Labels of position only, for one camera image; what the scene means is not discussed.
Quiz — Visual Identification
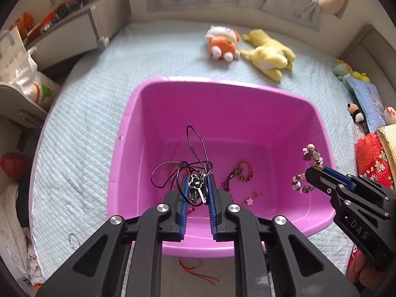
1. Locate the beaded bracelet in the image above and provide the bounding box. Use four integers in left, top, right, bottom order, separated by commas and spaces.
292, 143, 325, 194

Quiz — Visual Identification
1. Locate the white paper bag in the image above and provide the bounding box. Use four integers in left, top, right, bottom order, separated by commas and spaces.
0, 26, 28, 82

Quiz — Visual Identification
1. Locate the white flower charm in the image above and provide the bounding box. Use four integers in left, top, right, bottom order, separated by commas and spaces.
242, 190, 263, 208

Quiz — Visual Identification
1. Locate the red ball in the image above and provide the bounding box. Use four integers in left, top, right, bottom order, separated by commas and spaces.
0, 152, 33, 180

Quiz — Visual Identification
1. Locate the yellow plush toy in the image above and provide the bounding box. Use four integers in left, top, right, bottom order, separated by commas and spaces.
240, 29, 296, 82

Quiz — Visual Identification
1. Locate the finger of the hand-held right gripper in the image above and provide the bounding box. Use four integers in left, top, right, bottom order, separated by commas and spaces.
322, 165, 356, 189
305, 166, 344, 198

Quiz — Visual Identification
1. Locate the shelf clutter of toys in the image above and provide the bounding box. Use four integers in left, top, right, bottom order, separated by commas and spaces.
15, 0, 96, 42

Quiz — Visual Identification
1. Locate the grey bedside cabinet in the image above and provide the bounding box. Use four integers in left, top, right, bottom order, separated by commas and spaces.
25, 0, 132, 70

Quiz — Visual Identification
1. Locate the panda plush toy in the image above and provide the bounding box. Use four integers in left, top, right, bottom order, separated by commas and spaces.
346, 103, 366, 124

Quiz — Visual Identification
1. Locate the small orange white plush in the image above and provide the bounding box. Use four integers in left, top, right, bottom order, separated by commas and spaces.
384, 106, 396, 126

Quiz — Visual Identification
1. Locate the grey padded bed rail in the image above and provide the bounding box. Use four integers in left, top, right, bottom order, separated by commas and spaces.
337, 24, 396, 124

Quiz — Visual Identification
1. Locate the red string bracelet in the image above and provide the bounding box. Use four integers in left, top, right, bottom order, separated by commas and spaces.
178, 257, 220, 285

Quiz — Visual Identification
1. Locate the black cord pendant necklace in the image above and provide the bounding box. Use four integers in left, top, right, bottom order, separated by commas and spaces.
151, 125, 214, 206

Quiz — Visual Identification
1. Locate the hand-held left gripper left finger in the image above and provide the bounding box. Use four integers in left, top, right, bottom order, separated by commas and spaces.
35, 175, 191, 297

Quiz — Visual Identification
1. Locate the white printed plastic pack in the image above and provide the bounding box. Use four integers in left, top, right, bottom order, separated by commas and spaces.
0, 51, 61, 104

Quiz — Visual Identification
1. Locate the white crumpled cloth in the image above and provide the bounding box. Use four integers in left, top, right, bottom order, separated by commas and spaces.
0, 182, 42, 285

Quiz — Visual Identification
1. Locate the orange white plush toy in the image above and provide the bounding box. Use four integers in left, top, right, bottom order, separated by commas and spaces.
204, 25, 241, 62

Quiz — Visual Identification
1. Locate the green plush toy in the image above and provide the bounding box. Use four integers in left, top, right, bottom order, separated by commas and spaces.
332, 59, 370, 83

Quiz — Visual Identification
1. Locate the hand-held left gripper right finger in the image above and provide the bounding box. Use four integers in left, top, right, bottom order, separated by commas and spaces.
207, 175, 362, 297

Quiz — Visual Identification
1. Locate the purple plastic bin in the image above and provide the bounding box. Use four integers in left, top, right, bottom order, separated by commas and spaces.
107, 77, 337, 258

